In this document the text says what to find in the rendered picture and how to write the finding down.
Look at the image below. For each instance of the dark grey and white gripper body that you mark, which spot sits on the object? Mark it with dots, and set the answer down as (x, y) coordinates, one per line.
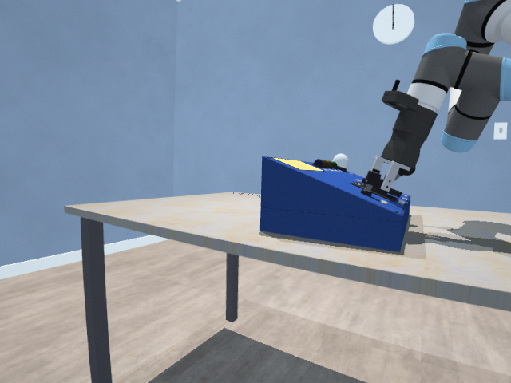
(415, 120)

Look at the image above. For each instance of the blue control console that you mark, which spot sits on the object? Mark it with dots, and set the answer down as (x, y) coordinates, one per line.
(318, 203)

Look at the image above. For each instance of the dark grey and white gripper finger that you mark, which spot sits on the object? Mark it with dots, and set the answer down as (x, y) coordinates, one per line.
(378, 163)
(390, 176)

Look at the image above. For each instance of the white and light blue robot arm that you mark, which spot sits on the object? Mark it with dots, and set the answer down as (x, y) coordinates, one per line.
(463, 63)

